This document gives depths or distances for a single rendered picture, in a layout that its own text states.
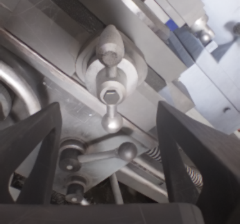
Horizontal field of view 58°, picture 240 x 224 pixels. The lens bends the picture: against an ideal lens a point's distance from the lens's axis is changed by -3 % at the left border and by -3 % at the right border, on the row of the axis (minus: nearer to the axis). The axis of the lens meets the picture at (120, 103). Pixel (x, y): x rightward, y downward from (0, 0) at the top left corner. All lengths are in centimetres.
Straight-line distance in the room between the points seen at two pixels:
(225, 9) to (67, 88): 51
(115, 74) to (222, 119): 61
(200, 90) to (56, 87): 47
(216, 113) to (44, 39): 61
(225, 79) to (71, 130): 51
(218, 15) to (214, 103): 27
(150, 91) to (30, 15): 22
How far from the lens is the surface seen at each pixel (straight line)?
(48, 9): 33
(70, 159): 43
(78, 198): 54
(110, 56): 18
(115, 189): 55
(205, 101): 75
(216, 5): 71
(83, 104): 40
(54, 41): 34
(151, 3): 49
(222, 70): 74
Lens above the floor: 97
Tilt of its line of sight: 24 degrees down
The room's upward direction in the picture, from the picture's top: 49 degrees clockwise
